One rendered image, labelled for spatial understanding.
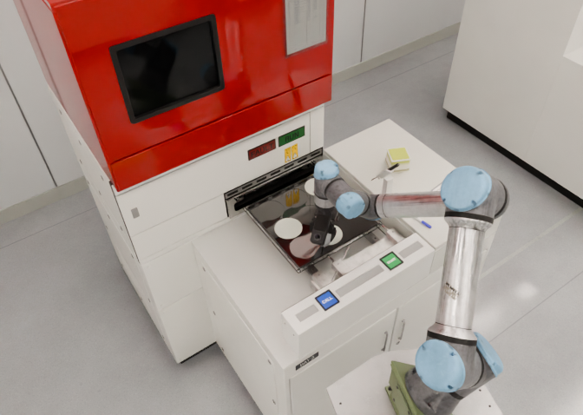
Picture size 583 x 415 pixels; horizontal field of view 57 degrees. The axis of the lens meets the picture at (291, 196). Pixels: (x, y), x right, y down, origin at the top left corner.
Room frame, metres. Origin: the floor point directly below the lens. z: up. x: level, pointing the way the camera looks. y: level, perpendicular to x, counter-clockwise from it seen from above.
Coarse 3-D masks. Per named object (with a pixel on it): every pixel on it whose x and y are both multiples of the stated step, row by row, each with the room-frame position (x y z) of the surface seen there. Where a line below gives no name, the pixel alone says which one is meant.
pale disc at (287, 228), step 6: (282, 222) 1.30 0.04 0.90; (288, 222) 1.30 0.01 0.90; (294, 222) 1.30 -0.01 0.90; (276, 228) 1.27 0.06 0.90; (282, 228) 1.27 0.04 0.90; (288, 228) 1.27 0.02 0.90; (294, 228) 1.27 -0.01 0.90; (300, 228) 1.27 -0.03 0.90; (282, 234) 1.24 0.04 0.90; (288, 234) 1.24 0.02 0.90; (294, 234) 1.24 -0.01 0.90
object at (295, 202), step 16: (288, 192) 1.46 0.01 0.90; (304, 192) 1.45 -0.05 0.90; (256, 208) 1.37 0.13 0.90; (272, 208) 1.37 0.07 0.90; (288, 208) 1.37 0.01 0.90; (304, 208) 1.37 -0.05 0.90; (336, 208) 1.36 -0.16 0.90; (272, 224) 1.29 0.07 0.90; (304, 224) 1.29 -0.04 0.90; (336, 224) 1.28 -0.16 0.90; (352, 224) 1.28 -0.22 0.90; (368, 224) 1.28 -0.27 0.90; (288, 240) 1.21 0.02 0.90; (304, 240) 1.21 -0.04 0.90; (304, 256) 1.14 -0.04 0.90
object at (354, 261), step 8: (384, 240) 1.21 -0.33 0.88; (368, 248) 1.18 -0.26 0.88; (376, 248) 1.18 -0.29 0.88; (384, 248) 1.18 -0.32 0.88; (352, 256) 1.15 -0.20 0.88; (360, 256) 1.15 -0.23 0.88; (368, 256) 1.15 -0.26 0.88; (352, 264) 1.11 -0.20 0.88; (360, 264) 1.11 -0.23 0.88; (328, 272) 1.09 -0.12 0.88; (312, 280) 1.05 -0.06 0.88
